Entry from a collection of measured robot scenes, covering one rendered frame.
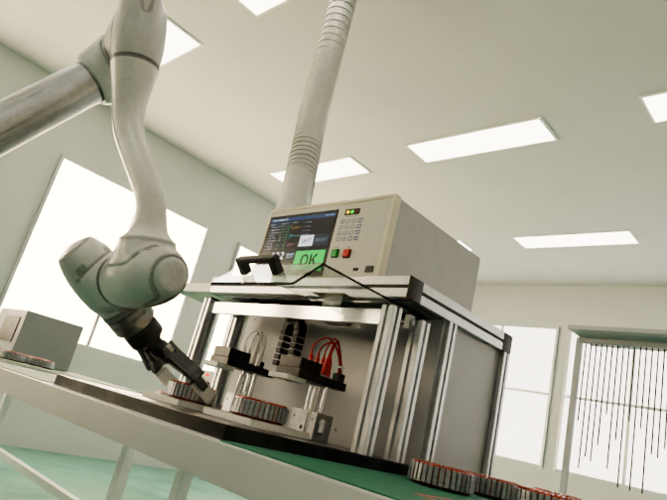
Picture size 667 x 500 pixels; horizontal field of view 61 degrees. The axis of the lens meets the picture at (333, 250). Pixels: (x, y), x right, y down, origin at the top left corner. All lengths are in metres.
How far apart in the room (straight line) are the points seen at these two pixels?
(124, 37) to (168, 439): 0.83
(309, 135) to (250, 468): 2.42
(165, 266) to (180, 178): 5.62
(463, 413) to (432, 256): 0.36
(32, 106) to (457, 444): 1.17
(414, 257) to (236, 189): 5.79
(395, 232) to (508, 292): 7.24
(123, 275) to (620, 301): 7.20
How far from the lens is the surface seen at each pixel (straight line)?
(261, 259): 1.02
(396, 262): 1.27
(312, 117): 3.09
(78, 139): 6.18
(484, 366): 1.40
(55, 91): 1.44
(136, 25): 1.35
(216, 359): 1.39
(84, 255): 1.16
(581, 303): 8.02
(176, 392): 1.31
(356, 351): 1.35
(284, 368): 1.20
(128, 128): 1.25
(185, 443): 0.87
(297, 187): 2.78
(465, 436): 1.35
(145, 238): 1.06
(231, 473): 0.78
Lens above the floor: 0.80
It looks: 17 degrees up
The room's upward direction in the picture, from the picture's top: 14 degrees clockwise
